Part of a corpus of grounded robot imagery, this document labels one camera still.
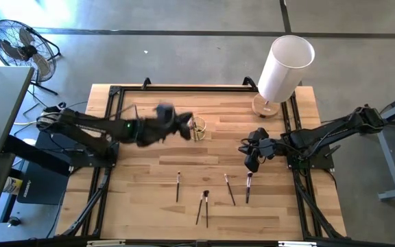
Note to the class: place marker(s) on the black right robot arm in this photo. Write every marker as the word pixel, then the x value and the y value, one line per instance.
pixel 331 135

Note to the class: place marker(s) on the black computer case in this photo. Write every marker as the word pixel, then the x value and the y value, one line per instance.
pixel 43 185

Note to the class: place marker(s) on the silver metal bracket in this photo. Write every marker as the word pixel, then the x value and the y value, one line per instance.
pixel 297 244
pixel 105 243

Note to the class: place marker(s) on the yellow labelled box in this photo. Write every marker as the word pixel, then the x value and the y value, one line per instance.
pixel 12 185

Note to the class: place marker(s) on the white shade wooden base lamp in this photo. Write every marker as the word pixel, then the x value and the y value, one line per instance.
pixel 283 72

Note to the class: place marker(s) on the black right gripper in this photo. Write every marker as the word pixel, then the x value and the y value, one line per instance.
pixel 264 147

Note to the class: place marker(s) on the small black round knob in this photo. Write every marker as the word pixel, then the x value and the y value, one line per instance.
pixel 14 221

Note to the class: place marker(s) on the black aluminium table frame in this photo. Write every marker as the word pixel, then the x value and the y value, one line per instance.
pixel 113 99

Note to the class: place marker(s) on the black support beam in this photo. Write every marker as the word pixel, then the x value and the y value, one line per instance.
pixel 39 159

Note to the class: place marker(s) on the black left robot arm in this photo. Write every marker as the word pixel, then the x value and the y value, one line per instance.
pixel 94 128

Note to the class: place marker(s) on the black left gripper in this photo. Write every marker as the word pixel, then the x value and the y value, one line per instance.
pixel 159 125

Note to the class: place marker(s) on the grey metal table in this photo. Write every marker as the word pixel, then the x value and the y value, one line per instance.
pixel 389 161

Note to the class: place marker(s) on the grey office desk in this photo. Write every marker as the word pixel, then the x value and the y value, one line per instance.
pixel 2 106

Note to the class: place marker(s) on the black floor fan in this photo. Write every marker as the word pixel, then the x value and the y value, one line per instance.
pixel 27 51

